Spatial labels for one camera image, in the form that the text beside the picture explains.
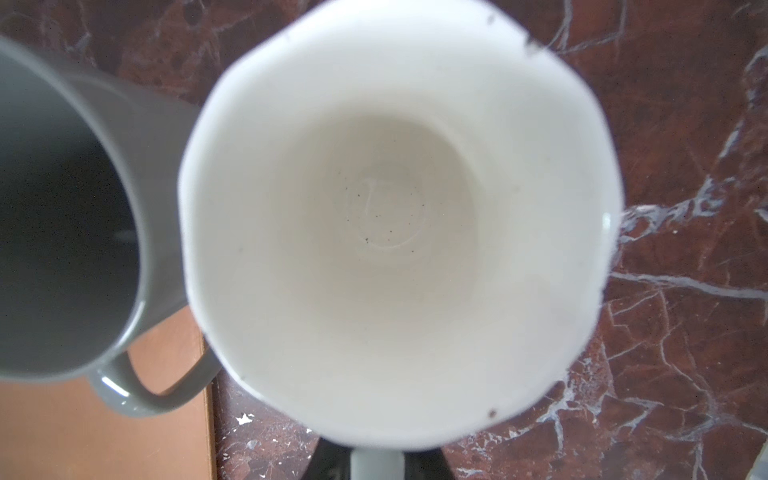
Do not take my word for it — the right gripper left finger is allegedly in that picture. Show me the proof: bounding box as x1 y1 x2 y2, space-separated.
300 438 353 480

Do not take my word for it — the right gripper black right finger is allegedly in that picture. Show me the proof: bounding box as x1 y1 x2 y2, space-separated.
404 448 455 480

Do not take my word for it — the white faceted mug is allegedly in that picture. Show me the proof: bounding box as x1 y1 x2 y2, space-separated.
179 1 624 450

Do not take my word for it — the grey mug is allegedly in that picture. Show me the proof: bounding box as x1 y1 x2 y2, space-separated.
1 38 221 417

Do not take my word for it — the orange brown tray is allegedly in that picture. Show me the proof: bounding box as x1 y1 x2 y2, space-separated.
0 307 217 480

